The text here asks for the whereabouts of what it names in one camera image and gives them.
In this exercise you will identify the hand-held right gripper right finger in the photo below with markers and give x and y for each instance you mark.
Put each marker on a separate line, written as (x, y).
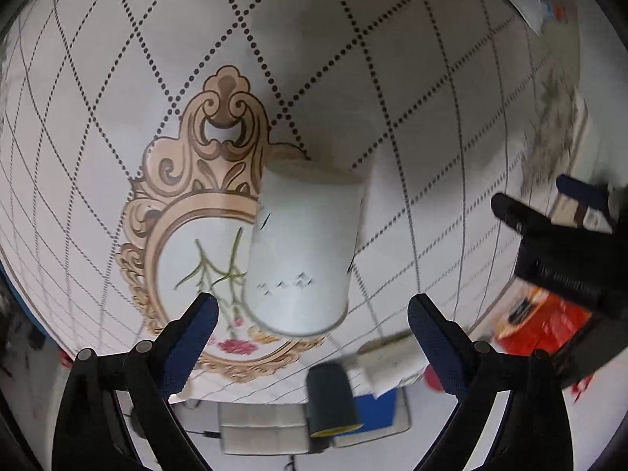
(434, 336)

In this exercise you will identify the white folded cloth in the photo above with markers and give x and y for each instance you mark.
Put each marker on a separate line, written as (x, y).
(392, 363)

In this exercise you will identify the blue box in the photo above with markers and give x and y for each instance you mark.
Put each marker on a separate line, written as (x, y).
(378, 409)

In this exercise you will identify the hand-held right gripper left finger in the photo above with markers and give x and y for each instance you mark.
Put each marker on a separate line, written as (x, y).
(194, 333)

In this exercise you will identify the white cup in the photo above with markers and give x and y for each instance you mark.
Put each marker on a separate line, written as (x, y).
(304, 250)

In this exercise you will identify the white storage box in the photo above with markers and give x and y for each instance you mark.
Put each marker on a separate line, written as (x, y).
(265, 427)

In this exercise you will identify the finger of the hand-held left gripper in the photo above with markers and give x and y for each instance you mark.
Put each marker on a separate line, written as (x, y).
(515, 213)
(581, 190)

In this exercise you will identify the red packet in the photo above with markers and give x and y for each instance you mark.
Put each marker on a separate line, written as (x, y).
(544, 321)

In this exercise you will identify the white printed tablecloth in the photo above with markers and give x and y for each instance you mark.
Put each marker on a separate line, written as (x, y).
(373, 68)

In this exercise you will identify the dark grey cup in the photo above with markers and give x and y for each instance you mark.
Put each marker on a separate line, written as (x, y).
(329, 400)

